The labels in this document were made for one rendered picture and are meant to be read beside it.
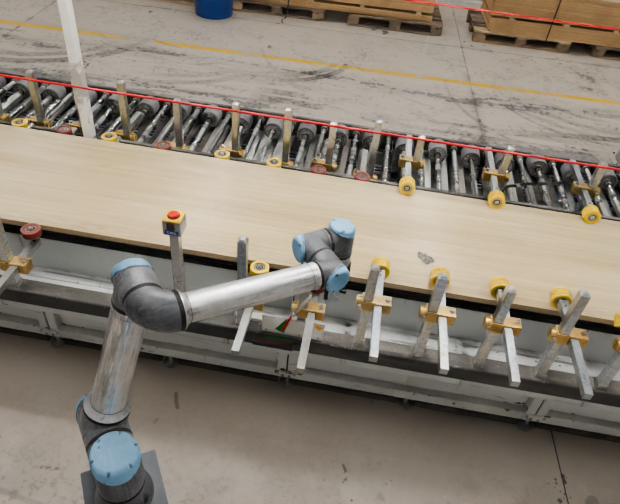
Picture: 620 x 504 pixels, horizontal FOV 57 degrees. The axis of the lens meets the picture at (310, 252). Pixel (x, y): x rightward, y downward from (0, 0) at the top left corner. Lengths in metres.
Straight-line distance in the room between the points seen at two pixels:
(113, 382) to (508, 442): 2.06
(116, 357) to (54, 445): 1.31
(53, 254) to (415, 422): 1.95
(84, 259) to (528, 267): 2.01
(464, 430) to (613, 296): 1.01
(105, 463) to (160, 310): 0.59
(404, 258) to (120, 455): 1.39
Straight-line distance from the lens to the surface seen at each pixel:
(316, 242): 1.82
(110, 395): 1.93
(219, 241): 2.52
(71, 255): 2.81
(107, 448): 1.96
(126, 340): 1.75
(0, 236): 2.58
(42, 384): 3.28
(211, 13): 7.56
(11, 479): 3.03
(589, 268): 2.87
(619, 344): 2.47
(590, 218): 3.14
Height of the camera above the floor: 2.53
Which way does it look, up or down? 41 degrees down
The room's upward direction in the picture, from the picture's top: 7 degrees clockwise
